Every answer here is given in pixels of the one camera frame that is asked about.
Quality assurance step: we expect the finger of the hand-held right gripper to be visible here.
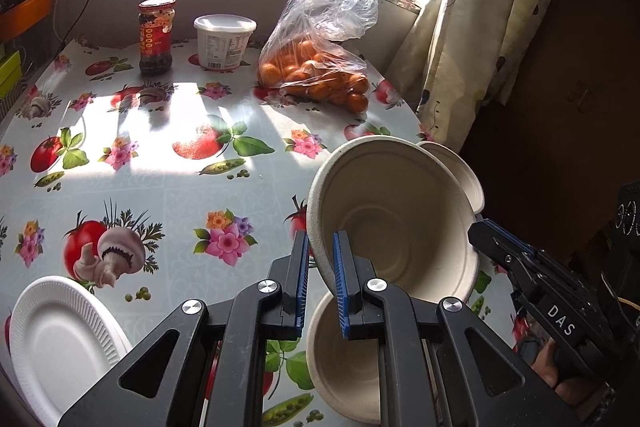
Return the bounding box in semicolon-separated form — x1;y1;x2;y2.
467;223;523;279
482;219;540;260

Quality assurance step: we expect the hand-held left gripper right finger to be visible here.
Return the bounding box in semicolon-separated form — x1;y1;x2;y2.
332;229;583;427

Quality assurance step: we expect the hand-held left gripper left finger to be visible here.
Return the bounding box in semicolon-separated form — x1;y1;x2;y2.
57;231;311;427

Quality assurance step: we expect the small beige paper bowl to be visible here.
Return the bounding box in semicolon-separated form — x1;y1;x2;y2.
417;141;486;214

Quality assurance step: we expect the large beige paper bowl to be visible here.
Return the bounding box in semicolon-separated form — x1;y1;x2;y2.
306;136;482;308
305;289;386;425

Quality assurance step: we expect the large white foam plate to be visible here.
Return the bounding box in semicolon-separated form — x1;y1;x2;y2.
9;276;128;427

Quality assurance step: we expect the person's right hand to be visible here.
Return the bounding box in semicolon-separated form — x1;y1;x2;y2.
532;339;601;403

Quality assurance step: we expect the vegetable printed tablecloth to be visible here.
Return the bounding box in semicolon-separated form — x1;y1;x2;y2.
0;37;531;427

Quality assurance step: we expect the brown wooden cabinet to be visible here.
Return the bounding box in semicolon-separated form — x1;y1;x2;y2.
460;0;640;258

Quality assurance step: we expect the pile of oranges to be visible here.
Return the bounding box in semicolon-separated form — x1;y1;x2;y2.
259;39;370;114

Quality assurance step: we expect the cream spotted curtain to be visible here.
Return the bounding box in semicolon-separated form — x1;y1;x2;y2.
385;0;571;148

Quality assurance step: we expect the white plastic tub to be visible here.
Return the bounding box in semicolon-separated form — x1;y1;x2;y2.
194;14;257;71

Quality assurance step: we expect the clear plastic bag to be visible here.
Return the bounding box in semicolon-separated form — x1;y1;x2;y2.
257;0;379;114

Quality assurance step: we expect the glass jar of dark sauce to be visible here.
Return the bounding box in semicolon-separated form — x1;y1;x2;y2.
137;0;177;76

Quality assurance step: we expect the lime green box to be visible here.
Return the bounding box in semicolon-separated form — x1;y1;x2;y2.
0;52;23;98

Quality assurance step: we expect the orange tray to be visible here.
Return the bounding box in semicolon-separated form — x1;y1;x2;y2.
0;0;53;40

